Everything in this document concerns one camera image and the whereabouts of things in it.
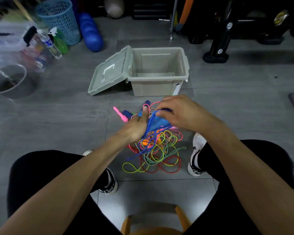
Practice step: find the person's left hand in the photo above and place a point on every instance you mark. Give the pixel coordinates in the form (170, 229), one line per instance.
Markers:
(136, 128)

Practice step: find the person's right hand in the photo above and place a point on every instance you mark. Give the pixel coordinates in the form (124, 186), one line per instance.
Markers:
(188, 113)

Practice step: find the grey plastic storage box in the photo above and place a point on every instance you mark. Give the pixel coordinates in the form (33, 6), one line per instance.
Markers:
(154, 89)

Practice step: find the person's left forearm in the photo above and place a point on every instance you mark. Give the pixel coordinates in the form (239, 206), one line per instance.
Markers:
(68, 190)

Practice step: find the person's right forearm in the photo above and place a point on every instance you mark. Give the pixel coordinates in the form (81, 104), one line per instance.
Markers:
(254, 186)

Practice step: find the grey-green box lid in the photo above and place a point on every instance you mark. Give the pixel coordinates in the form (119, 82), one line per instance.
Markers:
(109, 74)

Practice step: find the person's right leg black trousers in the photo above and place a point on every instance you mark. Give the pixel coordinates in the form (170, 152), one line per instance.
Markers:
(267, 159)

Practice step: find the person's leg black trousers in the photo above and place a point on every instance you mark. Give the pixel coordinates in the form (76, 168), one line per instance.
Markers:
(34, 173)
(267, 159)

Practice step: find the person's left leg black trousers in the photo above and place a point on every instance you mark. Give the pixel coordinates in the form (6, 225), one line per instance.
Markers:
(34, 173)

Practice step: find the white right shoe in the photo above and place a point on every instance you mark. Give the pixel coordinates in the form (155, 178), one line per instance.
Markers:
(198, 144)

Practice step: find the white shoe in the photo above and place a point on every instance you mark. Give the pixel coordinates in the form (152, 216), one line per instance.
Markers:
(198, 144)
(111, 187)

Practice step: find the white left shoe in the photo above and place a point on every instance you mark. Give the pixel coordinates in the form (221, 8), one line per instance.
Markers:
(111, 187)

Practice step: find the black dumbbell rack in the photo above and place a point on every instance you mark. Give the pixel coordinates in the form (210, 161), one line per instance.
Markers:
(221, 39)

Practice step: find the wooden stool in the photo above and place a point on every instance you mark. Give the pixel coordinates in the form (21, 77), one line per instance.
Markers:
(182, 217)

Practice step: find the orange and green foam stick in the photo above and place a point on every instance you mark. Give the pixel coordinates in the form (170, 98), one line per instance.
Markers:
(186, 12)

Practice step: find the green spray bottle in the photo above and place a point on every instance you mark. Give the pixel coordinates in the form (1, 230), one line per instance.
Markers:
(61, 45)

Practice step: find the clear water bottle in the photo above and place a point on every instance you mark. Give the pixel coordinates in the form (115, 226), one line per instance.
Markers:
(52, 50)

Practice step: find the grey metal bowl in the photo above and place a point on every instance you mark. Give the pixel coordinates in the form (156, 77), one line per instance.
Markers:
(22, 88)

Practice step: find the beige exercise ball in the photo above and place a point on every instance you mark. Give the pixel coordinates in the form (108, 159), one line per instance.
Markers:
(114, 7)

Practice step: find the light blue mesh basket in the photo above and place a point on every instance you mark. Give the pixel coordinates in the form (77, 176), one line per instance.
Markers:
(58, 19)

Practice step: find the clear plastic lidded bin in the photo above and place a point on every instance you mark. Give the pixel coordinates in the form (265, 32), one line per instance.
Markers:
(7, 46)

